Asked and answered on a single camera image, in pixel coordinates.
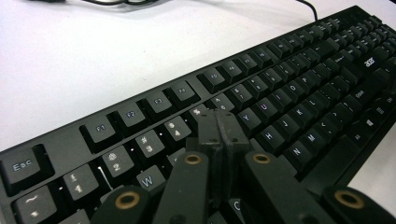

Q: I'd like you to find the black computer keyboard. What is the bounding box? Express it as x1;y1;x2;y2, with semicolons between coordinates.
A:
0;4;396;224

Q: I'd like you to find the black keyboard cable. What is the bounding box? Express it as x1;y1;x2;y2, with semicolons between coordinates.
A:
27;0;319;22

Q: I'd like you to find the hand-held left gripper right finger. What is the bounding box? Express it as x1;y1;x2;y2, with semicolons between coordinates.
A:
216;109;252;201

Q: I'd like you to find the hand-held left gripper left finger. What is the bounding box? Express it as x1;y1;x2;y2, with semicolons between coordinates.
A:
186;109;225;207

